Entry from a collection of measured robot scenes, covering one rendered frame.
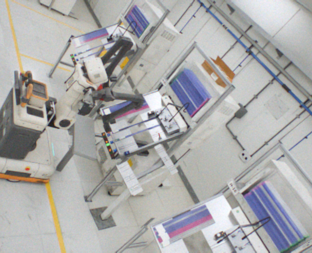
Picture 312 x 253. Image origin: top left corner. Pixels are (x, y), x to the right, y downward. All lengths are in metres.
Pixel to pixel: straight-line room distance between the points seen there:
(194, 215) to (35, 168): 1.53
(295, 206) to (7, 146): 2.44
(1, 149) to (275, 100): 3.32
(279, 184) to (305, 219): 0.33
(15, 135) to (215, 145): 2.94
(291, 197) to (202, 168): 2.25
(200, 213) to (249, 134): 1.95
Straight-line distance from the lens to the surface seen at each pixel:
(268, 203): 2.55
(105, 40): 4.31
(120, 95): 2.63
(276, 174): 2.73
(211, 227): 2.68
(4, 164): 2.94
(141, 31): 4.00
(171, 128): 3.09
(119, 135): 3.15
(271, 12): 4.84
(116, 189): 3.53
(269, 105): 4.31
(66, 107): 2.77
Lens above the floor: 2.40
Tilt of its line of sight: 26 degrees down
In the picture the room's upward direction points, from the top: 42 degrees clockwise
